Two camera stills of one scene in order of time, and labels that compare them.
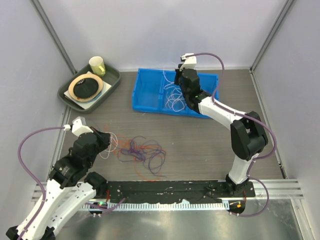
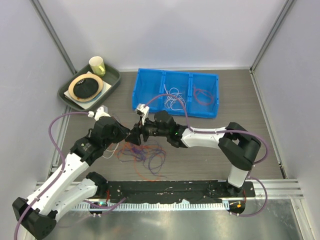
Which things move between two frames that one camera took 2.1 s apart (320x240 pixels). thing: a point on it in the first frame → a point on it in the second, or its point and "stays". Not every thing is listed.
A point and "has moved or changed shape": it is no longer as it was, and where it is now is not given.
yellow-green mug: x=97 y=65 stays
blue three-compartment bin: x=155 y=90 stays
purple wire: x=150 y=152 stays
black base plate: x=166 y=191 stays
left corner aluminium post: x=38 y=7 stays
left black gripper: x=103 y=137 → x=123 y=132
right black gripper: x=178 y=73 → x=135 y=138
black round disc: x=85 y=88 stays
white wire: x=176 y=101 has moved or changed shape
